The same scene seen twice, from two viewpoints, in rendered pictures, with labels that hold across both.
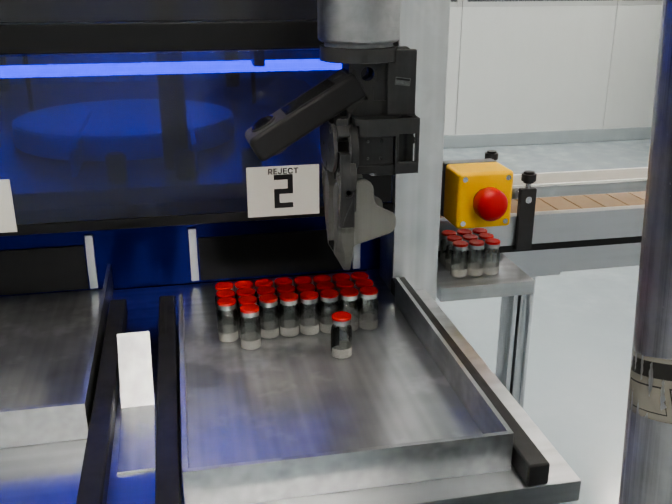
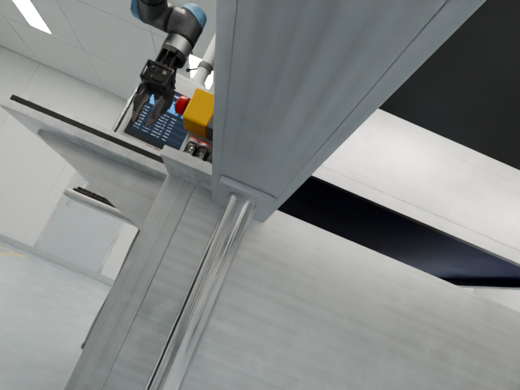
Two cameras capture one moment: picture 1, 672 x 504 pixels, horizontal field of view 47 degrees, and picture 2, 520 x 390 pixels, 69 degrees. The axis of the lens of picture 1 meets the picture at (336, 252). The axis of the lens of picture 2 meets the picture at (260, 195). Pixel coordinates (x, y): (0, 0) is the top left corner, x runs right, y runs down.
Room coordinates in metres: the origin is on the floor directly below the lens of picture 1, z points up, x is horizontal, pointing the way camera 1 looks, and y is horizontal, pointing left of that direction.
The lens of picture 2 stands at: (1.24, -0.88, 0.69)
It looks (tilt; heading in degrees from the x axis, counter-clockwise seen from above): 14 degrees up; 99
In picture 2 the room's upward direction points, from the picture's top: 22 degrees clockwise
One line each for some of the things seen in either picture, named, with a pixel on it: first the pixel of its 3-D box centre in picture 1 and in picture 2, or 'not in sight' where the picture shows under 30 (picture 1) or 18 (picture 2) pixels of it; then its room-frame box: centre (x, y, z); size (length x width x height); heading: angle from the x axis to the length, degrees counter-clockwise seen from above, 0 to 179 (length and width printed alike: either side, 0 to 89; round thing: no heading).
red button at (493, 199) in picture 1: (489, 203); (185, 106); (0.90, -0.19, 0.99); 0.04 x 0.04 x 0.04; 12
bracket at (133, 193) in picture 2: not in sight; (95, 183); (0.72, -0.05, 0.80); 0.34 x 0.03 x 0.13; 12
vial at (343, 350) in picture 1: (341, 336); not in sight; (0.72, -0.01, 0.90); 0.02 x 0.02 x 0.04
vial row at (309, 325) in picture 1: (299, 313); not in sight; (0.78, 0.04, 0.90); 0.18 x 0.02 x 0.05; 101
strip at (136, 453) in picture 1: (134, 396); not in sight; (0.59, 0.18, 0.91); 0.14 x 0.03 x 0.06; 13
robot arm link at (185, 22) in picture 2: not in sight; (186, 26); (0.72, -0.02, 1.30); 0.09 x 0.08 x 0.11; 15
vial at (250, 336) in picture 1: (250, 327); not in sight; (0.74, 0.09, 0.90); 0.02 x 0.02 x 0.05
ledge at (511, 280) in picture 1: (468, 272); (199, 173); (0.99, -0.18, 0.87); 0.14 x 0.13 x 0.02; 12
